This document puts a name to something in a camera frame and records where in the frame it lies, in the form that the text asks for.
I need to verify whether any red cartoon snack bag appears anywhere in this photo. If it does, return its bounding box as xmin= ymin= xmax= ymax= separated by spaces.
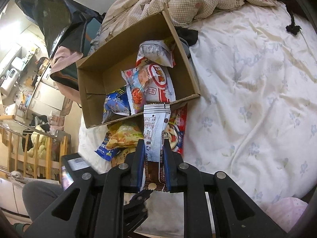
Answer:
xmin=164 ymin=104 xmax=187 ymax=155

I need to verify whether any pink cloth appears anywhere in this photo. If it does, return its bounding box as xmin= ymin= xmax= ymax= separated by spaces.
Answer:
xmin=50 ymin=46 xmax=83 ymax=80

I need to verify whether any wooden chair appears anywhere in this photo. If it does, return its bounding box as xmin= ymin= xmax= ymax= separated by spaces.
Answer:
xmin=1 ymin=115 xmax=71 ymax=180

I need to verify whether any checkered brown quilt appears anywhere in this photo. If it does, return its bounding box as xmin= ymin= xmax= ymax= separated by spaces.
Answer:
xmin=89 ymin=0 xmax=277 ymax=54

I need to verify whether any brown white snack packet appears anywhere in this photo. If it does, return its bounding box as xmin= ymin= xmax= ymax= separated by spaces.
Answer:
xmin=143 ymin=104 xmax=171 ymax=192

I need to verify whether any black plastic bag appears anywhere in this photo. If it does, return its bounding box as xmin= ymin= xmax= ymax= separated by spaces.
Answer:
xmin=14 ymin=0 xmax=103 ymax=58

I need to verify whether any red white snack bag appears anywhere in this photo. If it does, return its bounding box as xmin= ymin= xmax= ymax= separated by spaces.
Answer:
xmin=121 ymin=63 xmax=176 ymax=114

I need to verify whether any cardboard box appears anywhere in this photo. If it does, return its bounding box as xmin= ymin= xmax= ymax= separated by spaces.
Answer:
xmin=76 ymin=8 xmax=201 ymax=128

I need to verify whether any yellow chips bag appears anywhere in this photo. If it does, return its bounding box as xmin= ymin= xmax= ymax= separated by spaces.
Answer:
xmin=106 ymin=120 xmax=143 ymax=150

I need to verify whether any white grey snack bag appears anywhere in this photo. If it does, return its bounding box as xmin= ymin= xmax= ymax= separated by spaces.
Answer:
xmin=135 ymin=39 xmax=176 ymax=68

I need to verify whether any tan label snack packet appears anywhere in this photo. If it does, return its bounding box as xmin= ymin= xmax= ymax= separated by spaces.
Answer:
xmin=111 ymin=147 xmax=135 ymax=167

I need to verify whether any blue snack bag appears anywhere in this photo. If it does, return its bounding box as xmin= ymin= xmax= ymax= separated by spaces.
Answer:
xmin=102 ymin=86 xmax=131 ymax=123
xmin=95 ymin=132 xmax=120 ymax=162

